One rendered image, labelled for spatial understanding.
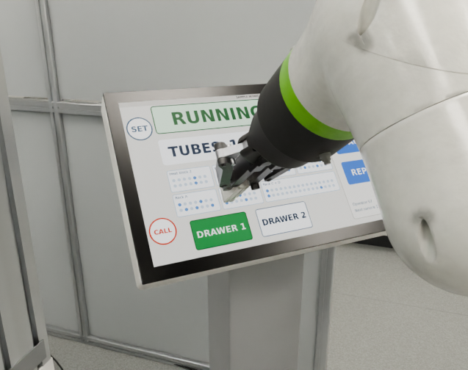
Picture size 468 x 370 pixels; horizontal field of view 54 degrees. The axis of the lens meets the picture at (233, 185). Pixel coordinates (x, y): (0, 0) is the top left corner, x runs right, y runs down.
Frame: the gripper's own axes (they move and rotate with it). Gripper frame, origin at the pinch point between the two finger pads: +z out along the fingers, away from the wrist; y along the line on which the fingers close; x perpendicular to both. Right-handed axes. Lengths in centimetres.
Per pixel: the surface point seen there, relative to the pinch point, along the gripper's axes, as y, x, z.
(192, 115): 0.1, -15.7, 10.8
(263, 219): -7.5, 3.7, 9.7
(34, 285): 25.7, 9.0, -3.3
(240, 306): -6.9, 16.0, 27.5
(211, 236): 1.6, 4.9, 9.4
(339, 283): -111, 17, 161
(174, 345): -14, 26, 135
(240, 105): -9.1, -17.2, 11.1
